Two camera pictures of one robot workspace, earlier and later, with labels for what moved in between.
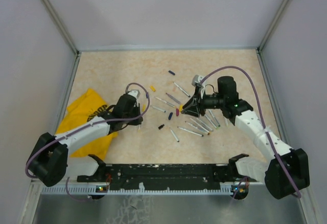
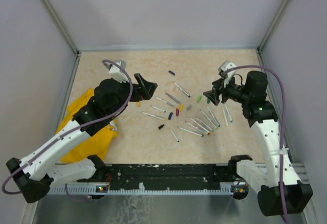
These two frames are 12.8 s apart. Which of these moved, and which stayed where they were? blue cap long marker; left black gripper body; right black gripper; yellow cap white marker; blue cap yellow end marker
Moved: right black gripper; yellow cap white marker; left black gripper body
Stayed: blue cap long marker; blue cap yellow end marker
